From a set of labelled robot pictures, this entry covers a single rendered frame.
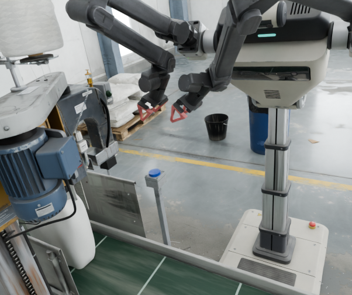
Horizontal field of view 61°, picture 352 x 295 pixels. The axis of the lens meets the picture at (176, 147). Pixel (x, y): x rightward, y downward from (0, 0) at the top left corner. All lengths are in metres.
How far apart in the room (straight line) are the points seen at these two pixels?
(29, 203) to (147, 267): 0.92
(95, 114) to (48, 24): 0.49
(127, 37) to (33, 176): 0.47
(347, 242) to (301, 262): 0.63
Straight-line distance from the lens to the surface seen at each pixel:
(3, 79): 5.05
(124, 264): 1.75
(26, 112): 0.83
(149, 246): 1.79
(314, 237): 2.03
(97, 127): 1.32
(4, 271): 1.27
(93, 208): 2.09
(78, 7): 0.85
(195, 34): 1.22
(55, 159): 0.85
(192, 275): 1.63
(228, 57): 0.88
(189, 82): 1.00
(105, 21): 0.85
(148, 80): 1.08
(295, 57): 1.12
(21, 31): 0.89
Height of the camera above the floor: 1.62
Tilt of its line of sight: 26 degrees down
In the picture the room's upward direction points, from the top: 8 degrees counter-clockwise
